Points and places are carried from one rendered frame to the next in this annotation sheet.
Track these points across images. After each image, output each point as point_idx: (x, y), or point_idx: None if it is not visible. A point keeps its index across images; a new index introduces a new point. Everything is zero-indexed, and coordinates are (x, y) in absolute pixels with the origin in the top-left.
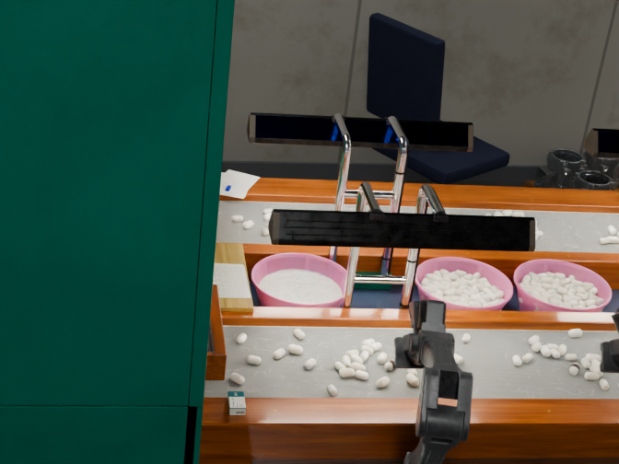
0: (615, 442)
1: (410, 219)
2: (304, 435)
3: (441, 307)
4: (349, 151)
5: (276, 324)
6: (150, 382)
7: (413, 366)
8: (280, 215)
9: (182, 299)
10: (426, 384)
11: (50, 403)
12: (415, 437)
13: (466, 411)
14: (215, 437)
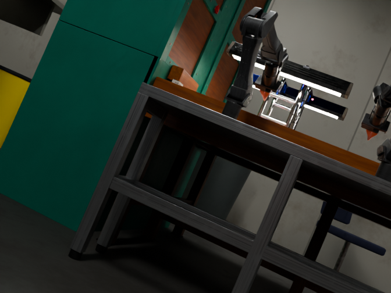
0: (360, 170)
1: (291, 63)
2: (199, 100)
3: (284, 49)
4: (283, 82)
5: None
6: (144, 38)
7: (262, 85)
8: (234, 43)
9: (173, 0)
10: (253, 9)
11: (102, 34)
12: (251, 122)
13: (267, 18)
14: (160, 86)
